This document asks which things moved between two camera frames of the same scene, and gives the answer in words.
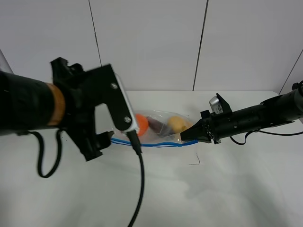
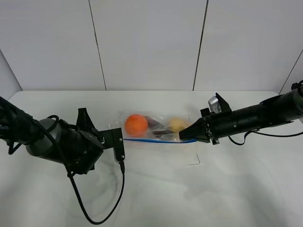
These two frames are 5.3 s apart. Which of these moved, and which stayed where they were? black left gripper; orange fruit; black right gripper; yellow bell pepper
Moved: black left gripper
Stayed: orange fruit; black right gripper; yellow bell pepper
